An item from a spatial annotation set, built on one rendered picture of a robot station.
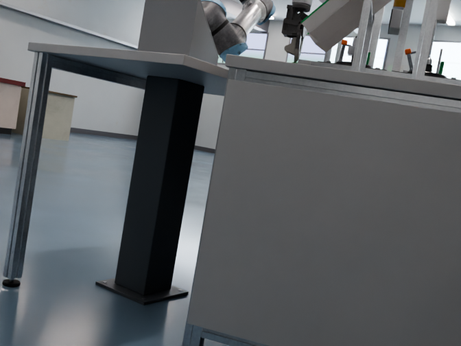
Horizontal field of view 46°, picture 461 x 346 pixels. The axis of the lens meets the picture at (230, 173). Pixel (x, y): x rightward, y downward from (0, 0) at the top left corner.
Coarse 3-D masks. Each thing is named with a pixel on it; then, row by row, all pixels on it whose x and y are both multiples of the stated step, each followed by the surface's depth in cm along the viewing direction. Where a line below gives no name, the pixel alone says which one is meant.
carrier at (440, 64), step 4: (440, 52) 184; (440, 56) 184; (428, 60) 190; (428, 64) 190; (440, 64) 188; (428, 68) 190; (440, 68) 188; (400, 72) 182; (404, 72) 182; (408, 72) 190; (428, 72) 185; (436, 72) 185; (440, 72) 188; (432, 76) 180; (436, 76) 185; (440, 76) 185; (444, 76) 186
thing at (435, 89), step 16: (240, 64) 132; (256, 64) 131; (272, 64) 130; (288, 64) 129; (320, 80) 129; (336, 80) 126; (352, 80) 125; (368, 80) 124; (384, 80) 123; (400, 80) 122; (416, 80) 122; (432, 96) 123; (448, 96) 120
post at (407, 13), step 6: (408, 0) 209; (408, 6) 209; (408, 12) 209; (402, 18) 209; (408, 18) 209; (402, 24) 210; (408, 24) 209; (402, 30) 210; (402, 36) 210; (402, 42) 210; (402, 48) 210; (396, 54) 210; (402, 54) 210; (396, 60) 210; (396, 66) 211
